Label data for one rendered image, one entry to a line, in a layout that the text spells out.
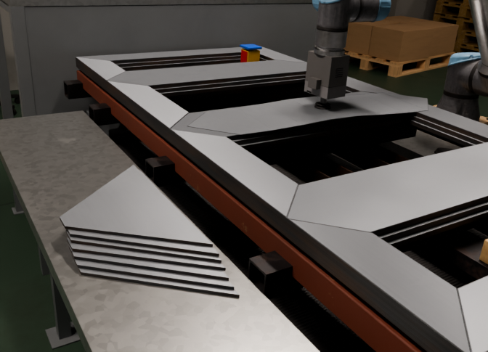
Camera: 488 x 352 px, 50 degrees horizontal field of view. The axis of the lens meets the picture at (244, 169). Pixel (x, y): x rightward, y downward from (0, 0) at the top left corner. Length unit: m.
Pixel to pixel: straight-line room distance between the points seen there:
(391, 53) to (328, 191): 4.96
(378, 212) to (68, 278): 0.50
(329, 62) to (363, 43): 4.75
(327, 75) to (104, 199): 0.62
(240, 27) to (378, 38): 3.88
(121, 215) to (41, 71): 1.04
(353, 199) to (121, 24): 1.26
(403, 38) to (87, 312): 5.22
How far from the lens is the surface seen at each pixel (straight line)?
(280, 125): 1.21
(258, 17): 2.19
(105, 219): 0.92
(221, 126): 1.19
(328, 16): 1.28
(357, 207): 0.87
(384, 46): 5.88
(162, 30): 2.00
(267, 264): 0.83
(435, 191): 0.98
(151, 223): 0.90
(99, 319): 0.77
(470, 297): 0.72
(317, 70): 1.31
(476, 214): 0.99
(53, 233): 0.98
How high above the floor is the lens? 1.24
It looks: 24 degrees down
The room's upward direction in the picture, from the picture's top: 3 degrees clockwise
